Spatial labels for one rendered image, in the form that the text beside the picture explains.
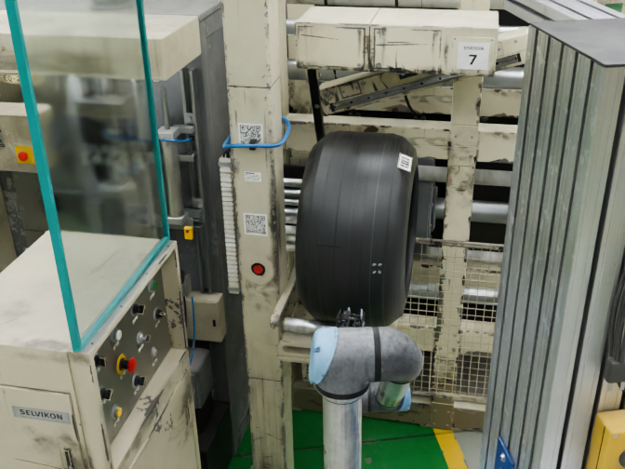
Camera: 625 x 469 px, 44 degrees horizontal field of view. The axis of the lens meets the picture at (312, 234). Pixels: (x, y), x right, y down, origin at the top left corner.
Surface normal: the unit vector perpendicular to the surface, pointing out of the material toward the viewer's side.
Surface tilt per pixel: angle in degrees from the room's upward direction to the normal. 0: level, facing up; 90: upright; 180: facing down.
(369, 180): 36
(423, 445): 0
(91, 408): 90
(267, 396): 90
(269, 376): 90
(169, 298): 90
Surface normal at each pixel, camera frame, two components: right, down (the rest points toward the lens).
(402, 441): -0.01, -0.88
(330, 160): -0.10, -0.62
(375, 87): -0.21, 0.46
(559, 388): 0.14, 0.46
